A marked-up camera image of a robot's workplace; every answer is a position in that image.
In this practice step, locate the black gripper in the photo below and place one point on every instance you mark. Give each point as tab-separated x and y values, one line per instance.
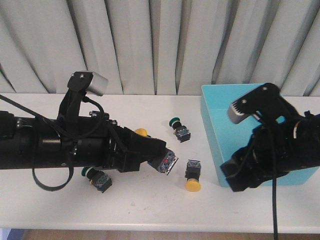
274	152
128	149

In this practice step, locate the yellow push button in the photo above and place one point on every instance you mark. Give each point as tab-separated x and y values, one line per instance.
192	175
142	132

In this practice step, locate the red push button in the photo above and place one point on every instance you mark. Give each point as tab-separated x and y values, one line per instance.
165	162

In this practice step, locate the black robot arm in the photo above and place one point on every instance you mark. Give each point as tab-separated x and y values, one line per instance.
27	143
312	132

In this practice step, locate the light blue plastic box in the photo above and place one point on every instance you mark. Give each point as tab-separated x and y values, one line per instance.
223	135

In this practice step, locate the green push button near box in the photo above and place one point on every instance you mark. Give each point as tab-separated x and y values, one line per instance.
181	132

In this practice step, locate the green push button left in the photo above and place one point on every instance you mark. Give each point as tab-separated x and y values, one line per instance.
97	178

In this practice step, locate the grey pleated curtain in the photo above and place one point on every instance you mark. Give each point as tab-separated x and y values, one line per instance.
160	47

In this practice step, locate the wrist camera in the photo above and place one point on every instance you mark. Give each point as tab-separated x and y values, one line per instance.
88	81
264	99

